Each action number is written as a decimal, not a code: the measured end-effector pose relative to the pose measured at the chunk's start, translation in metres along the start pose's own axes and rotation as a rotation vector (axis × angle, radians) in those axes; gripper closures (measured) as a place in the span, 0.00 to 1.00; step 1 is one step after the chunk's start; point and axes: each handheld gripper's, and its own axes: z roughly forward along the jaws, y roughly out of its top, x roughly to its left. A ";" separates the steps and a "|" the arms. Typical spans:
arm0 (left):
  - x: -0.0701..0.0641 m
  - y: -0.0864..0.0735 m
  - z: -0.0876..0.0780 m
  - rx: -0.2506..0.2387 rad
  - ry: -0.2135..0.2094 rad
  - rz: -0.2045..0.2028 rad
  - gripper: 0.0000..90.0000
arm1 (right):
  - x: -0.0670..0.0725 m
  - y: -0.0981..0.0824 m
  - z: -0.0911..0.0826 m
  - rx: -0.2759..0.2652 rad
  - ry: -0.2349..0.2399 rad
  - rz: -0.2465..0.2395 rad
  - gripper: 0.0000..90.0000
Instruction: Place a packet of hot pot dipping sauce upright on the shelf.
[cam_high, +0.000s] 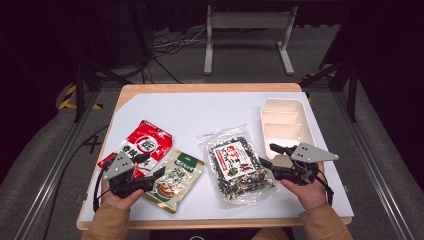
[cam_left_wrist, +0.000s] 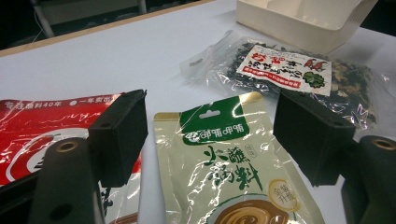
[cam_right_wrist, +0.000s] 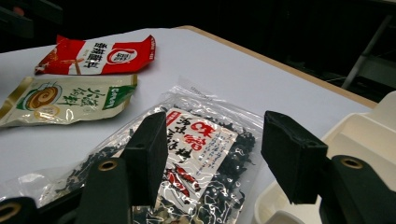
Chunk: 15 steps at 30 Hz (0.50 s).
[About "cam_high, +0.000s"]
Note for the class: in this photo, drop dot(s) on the person's right hand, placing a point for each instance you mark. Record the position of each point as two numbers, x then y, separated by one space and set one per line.
310 196

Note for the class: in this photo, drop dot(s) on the person's left hand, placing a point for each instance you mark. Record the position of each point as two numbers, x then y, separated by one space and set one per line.
121 203

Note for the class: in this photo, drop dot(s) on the yellow black hazard tape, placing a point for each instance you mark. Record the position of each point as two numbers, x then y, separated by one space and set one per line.
68 100

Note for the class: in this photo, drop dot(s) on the clear packet of dried vegetables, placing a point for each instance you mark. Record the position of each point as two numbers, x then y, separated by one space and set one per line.
235 163

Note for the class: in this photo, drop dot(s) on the red seasoning packet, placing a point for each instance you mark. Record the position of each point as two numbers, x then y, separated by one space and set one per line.
148 140

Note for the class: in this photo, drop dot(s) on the grey metal stand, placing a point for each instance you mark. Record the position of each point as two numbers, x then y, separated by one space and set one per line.
250 20

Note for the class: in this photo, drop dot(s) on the cream divided container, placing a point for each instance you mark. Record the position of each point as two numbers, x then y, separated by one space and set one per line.
286 123

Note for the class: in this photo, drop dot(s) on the black metal stand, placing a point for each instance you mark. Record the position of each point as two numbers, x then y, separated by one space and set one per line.
80 90
351 90

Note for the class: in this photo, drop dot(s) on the aluminium floor rail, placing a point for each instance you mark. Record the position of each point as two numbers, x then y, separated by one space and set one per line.
50 180
373 166

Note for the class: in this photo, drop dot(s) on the beige green seasoning packet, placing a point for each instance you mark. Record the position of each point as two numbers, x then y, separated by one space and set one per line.
178 176

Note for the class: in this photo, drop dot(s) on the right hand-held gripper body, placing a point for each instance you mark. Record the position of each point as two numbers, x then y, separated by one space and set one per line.
310 154

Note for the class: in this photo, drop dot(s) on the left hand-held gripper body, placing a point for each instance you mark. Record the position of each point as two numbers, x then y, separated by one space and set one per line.
120 165

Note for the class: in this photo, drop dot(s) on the white table sheet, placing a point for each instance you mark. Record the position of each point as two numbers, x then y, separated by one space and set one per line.
206 113

